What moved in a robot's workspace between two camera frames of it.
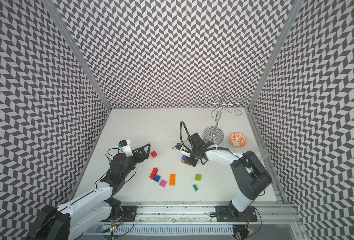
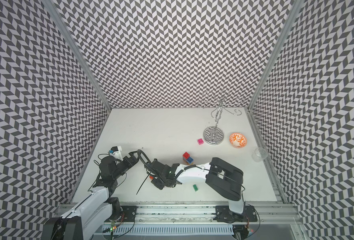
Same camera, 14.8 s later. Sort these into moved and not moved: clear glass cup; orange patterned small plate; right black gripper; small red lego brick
Moved: right black gripper; small red lego brick
Not moved: clear glass cup; orange patterned small plate
